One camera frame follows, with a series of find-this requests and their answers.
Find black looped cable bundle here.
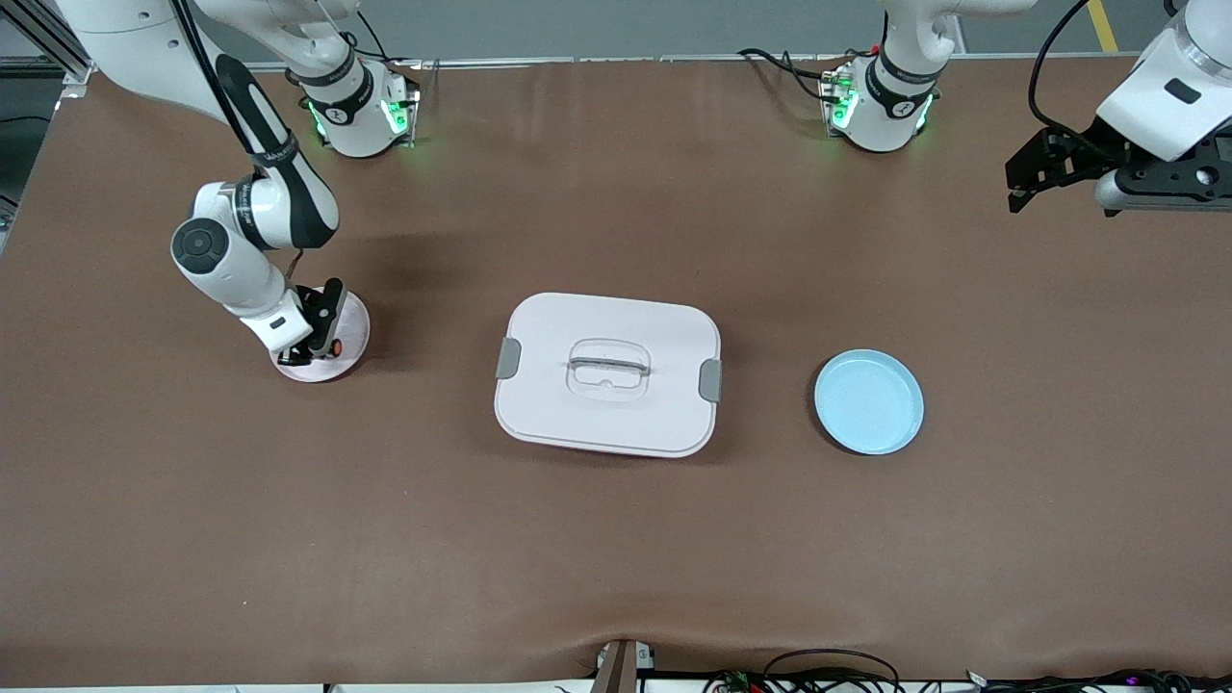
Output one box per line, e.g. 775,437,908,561
703,649,906,693

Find black left base cables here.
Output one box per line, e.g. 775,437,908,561
738,43,872,103

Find white lidded storage box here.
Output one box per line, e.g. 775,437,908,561
494,292,723,459

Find black base cables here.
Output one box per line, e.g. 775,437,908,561
738,43,872,103
351,10,421,70

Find black straight cable bundle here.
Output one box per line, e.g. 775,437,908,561
962,668,1232,693

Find pink round plate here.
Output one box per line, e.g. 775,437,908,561
269,289,372,384

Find aluminium frame profile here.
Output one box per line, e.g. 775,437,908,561
0,10,94,99

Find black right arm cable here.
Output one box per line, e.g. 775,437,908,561
171,0,259,165

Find black right base cables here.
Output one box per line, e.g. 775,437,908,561
351,10,421,70

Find light blue round plate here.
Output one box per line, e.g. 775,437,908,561
814,348,925,456

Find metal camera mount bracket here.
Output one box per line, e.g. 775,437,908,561
589,638,657,693

